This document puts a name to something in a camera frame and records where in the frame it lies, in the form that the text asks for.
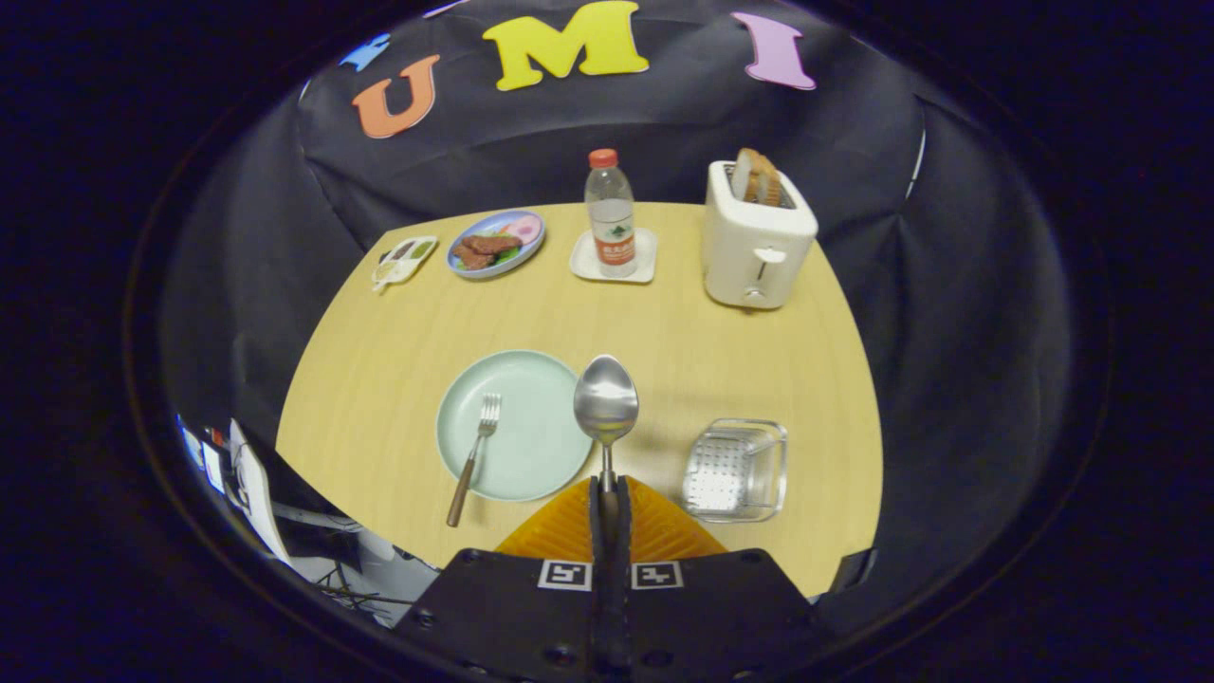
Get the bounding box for clear water bottle red cap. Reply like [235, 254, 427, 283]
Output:
[584, 148, 638, 279]

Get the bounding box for brown meat pieces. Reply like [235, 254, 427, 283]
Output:
[451, 234, 524, 271]

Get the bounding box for blue rimmed plate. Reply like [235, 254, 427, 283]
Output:
[446, 210, 547, 280]

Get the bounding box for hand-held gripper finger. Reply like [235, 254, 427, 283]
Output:
[394, 474, 613, 683]
[610, 474, 837, 683]

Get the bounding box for white flat panel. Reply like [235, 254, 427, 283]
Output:
[228, 419, 295, 565]

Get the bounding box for black backdrop cloth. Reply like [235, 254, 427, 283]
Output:
[156, 0, 1073, 637]

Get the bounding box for metal spoon wooden handle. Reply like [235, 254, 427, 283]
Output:
[573, 355, 640, 494]

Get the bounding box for white square coaster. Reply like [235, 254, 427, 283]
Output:
[569, 228, 658, 285]

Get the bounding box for metal fork wooden handle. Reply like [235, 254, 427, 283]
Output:
[446, 393, 503, 528]

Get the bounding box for black cables bundle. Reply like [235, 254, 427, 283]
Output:
[318, 560, 418, 627]

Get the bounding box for white divided sauce dish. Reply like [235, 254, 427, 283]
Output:
[372, 235, 439, 292]

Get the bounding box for pale green plate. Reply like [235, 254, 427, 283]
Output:
[435, 349, 608, 504]

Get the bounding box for clear plastic container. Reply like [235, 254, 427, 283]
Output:
[681, 417, 789, 525]

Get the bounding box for white toaster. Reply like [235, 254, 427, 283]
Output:
[703, 159, 819, 311]

